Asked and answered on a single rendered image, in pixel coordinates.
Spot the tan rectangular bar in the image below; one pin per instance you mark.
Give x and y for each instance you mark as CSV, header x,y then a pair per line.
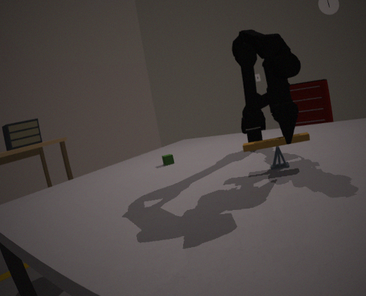
x,y
262,144

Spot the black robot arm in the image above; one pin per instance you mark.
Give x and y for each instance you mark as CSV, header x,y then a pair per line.
x,y
279,64

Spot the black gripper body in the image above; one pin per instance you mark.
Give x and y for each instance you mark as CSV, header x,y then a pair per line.
x,y
283,105

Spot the green cube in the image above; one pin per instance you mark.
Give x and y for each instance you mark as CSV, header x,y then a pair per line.
x,y
168,159

